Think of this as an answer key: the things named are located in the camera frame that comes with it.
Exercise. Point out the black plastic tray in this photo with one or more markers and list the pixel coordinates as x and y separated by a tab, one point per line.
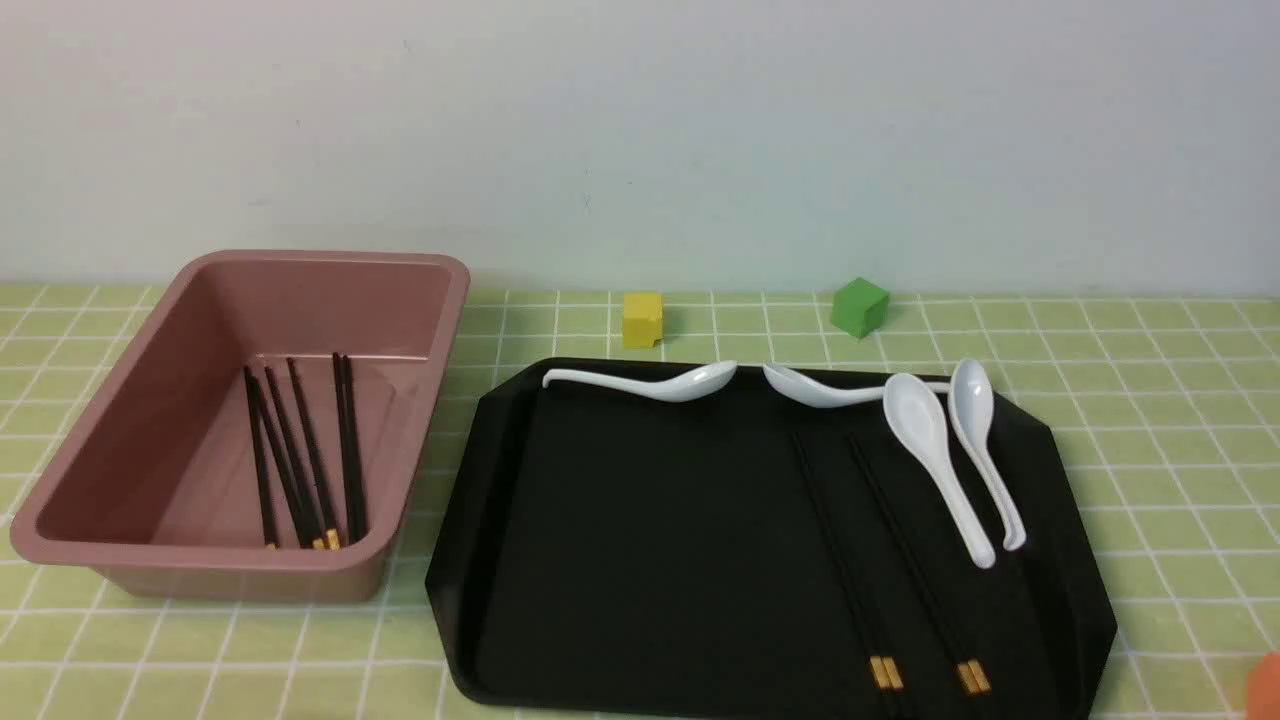
724	558

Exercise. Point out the white spoon facing up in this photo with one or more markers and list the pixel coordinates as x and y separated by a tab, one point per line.
917	421

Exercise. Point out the white spoon far left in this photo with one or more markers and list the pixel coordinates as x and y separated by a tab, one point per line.
699	382

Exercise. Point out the black chopstick in bin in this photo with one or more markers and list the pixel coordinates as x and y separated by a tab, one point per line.
262	475
303	525
318	471
300	460
353	474

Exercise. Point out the green cube block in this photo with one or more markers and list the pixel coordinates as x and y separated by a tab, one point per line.
859	308

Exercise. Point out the white spoon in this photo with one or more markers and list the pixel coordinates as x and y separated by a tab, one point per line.
699	382
805	390
971	406

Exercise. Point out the yellow cube block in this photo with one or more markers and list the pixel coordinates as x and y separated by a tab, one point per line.
642	320

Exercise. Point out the orange object at corner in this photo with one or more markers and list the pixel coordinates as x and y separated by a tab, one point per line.
1262	694

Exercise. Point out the white spoon far right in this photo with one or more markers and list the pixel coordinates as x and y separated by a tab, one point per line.
971	406

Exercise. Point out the white spoon middle back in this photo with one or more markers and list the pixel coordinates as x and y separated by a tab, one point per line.
805	390

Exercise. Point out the black chopstick gold band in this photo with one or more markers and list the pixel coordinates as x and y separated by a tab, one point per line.
978	708
850	560
840	560
938	617

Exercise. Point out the pink plastic bin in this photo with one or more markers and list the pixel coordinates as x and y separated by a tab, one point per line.
154	486

